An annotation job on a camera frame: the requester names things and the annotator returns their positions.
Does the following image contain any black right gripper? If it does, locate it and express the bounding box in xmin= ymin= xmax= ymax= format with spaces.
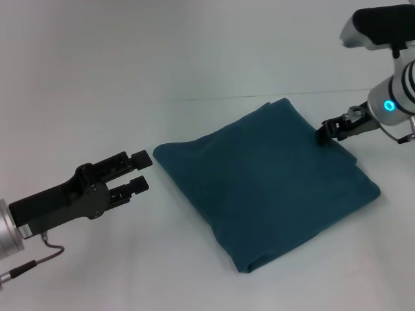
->
xmin=315 ymin=100 xmax=383 ymax=146

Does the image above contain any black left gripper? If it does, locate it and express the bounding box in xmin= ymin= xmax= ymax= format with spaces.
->
xmin=8 ymin=149 xmax=154 ymax=241

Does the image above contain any teal blue t-shirt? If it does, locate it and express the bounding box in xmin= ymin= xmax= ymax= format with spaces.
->
xmin=152 ymin=97 xmax=381 ymax=275

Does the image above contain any right gripper cable with plug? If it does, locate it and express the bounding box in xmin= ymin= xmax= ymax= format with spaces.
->
xmin=378 ymin=115 xmax=415 ymax=145

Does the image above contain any gripper cable with plug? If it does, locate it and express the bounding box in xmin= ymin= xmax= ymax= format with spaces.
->
xmin=0 ymin=231 xmax=65 ymax=290
xmin=378 ymin=115 xmax=415 ymax=145

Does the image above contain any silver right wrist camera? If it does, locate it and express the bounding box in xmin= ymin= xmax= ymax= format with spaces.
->
xmin=338 ymin=4 xmax=415 ymax=58

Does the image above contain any left gripper cable with plug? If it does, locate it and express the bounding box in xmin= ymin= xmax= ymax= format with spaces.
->
xmin=0 ymin=231 xmax=65 ymax=290

